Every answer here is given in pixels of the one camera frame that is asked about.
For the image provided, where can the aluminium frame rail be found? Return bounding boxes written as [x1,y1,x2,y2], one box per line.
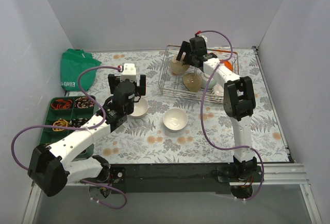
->
[23,163,322,223]

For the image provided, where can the beige bowl orange flower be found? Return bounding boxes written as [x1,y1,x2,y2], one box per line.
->
[129,97,149,118]

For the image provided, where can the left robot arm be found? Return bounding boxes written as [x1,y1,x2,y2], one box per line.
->
[28,74,146,197]

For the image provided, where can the orange black hair ties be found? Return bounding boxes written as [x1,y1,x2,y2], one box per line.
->
[50,98,74,110]

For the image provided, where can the green cloth bag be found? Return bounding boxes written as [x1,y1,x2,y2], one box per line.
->
[60,48,101,92]

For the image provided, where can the beige bowl front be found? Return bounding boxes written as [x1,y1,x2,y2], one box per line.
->
[183,73,202,92]

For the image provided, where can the brown pink patterned scrunchie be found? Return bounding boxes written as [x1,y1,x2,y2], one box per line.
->
[74,96,94,109]

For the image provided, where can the white ribbed bowl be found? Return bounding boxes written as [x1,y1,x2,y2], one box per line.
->
[163,108,188,132]

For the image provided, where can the dark floral scrunchie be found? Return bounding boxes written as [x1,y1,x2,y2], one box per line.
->
[69,118,89,128]

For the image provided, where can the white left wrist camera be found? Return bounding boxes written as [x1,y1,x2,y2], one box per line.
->
[118,63,137,82]

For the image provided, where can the white bowl dark leaf pattern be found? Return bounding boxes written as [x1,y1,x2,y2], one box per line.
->
[211,84,224,96]

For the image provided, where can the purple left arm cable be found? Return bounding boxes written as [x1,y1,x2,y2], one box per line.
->
[11,65,128,210]

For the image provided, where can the yellow hair ties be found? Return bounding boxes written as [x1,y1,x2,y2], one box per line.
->
[53,118,70,132]

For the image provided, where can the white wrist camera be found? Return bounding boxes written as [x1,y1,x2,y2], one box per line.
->
[118,63,137,82]
[195,31,208,43]

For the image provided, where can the green compartment tray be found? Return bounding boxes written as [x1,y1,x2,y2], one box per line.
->
[39,96,97,146]

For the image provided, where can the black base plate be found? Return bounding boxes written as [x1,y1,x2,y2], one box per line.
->
[109,163,261,194]

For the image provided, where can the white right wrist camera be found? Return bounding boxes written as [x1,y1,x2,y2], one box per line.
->
[195,31,208,43]

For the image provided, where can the metal wire dish rack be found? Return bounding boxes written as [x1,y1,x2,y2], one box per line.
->
[158,45,239,103]

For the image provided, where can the pale green patterned bowl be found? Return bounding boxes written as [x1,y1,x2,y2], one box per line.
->
[200,71,216,90]

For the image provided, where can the metal corner bracket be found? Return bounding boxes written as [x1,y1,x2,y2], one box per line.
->
[252,46,258,54]

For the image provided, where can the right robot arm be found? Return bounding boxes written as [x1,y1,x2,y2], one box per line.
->
[177,35,257,182]

